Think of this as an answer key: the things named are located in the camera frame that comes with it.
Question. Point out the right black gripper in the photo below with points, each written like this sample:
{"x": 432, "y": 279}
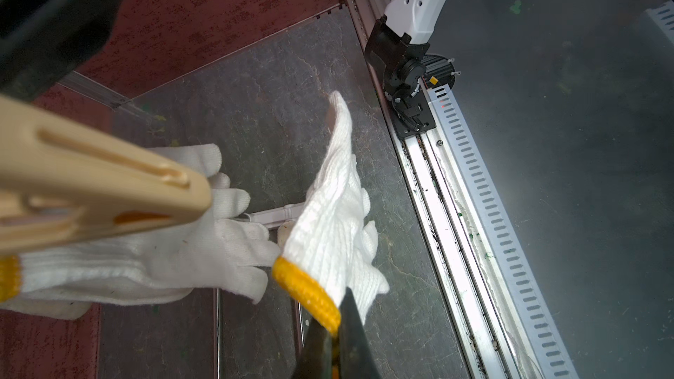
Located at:
{"x": 44, "y": 40}

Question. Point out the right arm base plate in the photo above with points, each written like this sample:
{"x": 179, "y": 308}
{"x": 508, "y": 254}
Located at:
{"x": 410, "y": 110}

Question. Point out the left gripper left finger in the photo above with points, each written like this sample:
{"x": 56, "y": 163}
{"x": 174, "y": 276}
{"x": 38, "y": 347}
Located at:
{"x": 316, "y": 357}

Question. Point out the clothes rack with steel bars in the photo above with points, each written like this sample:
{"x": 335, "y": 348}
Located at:
{"x": 263, "y": 222}

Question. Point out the yellow clothespin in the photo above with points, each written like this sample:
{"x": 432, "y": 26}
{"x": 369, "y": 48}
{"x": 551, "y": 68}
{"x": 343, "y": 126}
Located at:
{"x": 63, "y": 182}

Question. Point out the aluminium front rail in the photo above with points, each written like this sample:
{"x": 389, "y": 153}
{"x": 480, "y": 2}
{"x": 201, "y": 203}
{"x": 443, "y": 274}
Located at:
{"x": 501, "y": 320}

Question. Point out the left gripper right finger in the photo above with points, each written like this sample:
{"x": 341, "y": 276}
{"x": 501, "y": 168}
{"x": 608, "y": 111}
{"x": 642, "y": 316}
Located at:
{"x": 355, "y": 359}

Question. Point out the white glove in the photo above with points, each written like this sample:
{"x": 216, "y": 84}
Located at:
{"x": 331, "y": 247}
{"x": 149, "y": 268}

